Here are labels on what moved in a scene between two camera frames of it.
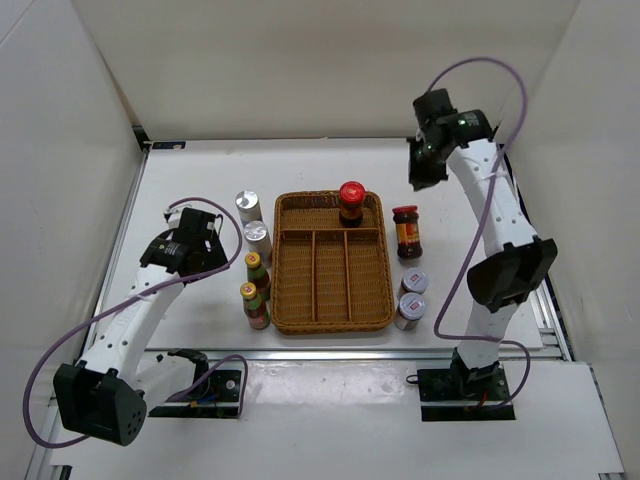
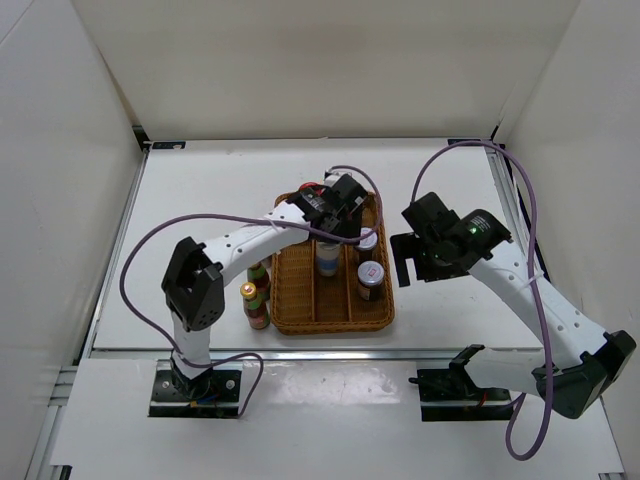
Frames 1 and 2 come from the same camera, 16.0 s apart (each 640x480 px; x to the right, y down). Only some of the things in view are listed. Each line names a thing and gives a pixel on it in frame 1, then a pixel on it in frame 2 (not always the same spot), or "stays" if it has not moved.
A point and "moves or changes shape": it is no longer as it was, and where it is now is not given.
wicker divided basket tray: x=328 y=277 stays
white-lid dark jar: x=416 y=280 → x=370 y=242
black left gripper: x=214 y=257 → x=350 y=228
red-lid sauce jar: x=406 y=219 moves or changes shape
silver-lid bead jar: x=248 y=206 → x=328 y=258
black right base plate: x=477 y=394 stays
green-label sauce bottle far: x=257 y=275 stays
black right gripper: x=417 y=178 → x=407 y=246
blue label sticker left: x=169 y=145 stays
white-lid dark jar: x=411 y=308 → x=370 y=280
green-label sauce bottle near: x=255 y=312 stays
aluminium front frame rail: x=366 y=353 stays
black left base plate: x=218 y=397 stays
